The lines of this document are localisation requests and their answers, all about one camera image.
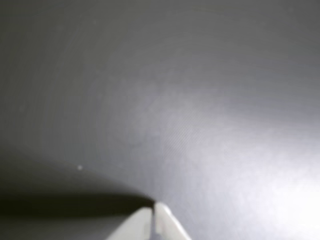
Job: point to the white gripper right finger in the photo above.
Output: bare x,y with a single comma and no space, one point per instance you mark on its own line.
167,225

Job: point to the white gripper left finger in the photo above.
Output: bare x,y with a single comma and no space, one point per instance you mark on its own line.
135,227

